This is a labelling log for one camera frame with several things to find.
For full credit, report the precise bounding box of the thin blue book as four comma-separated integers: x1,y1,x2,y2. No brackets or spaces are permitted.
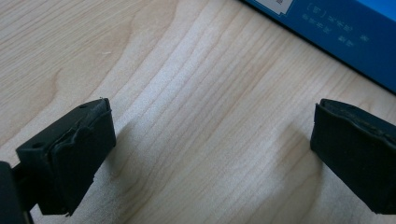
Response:
239,0,396,94

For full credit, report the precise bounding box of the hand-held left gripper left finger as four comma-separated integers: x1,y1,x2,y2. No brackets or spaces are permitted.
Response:
15,97,117,217

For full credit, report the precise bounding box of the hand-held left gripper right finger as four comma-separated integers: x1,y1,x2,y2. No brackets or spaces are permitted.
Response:
309,98,396,216

